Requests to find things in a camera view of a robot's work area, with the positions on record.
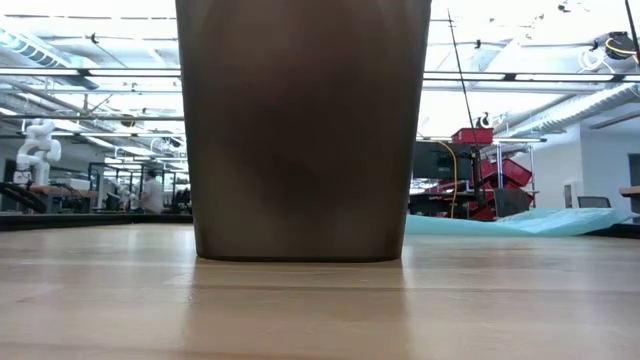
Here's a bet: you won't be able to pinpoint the black desk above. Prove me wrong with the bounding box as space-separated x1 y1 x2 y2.
407 192 481 220

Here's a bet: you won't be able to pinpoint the black metal rack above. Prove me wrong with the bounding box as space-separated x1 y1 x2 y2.
87 161 194 214

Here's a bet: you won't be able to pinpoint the stacked red crates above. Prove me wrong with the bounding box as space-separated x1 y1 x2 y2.
469 158 534 222

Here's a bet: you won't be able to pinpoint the black monitor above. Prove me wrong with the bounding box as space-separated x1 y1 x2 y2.
412 141 474 182

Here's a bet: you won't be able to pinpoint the red crate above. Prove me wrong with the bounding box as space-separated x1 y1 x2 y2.
451 127 495 146

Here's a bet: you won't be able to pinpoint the black ceiling cable reel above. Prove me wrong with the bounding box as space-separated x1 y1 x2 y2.
594 30 640 61

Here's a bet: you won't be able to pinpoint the wooden workbench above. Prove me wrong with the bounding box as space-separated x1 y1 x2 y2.
29 184 99 199

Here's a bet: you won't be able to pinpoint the wooden desk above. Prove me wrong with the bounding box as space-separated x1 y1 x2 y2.
619 185 640 214

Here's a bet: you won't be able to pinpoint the thin black pole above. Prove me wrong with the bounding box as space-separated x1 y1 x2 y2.
446 8 475 130

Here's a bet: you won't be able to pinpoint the person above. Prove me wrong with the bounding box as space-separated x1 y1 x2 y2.
139 169 165 215

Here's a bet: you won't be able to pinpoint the brown trash bin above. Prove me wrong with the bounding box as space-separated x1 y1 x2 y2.
174 0 432 264

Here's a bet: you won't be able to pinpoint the yellow hanging cable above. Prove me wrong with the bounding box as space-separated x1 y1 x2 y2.
438 141 459 220

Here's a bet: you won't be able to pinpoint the grey office chair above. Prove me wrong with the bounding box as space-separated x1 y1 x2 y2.
577 195 612 209

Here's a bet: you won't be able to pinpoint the dark grey crate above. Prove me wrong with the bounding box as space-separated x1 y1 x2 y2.
494 187 534 219

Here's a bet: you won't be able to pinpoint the light blue bag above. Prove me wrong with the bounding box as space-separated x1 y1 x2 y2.
404 207 639 238

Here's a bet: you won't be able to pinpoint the black looped hose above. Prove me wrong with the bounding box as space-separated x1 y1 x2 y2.
0 182 49 215

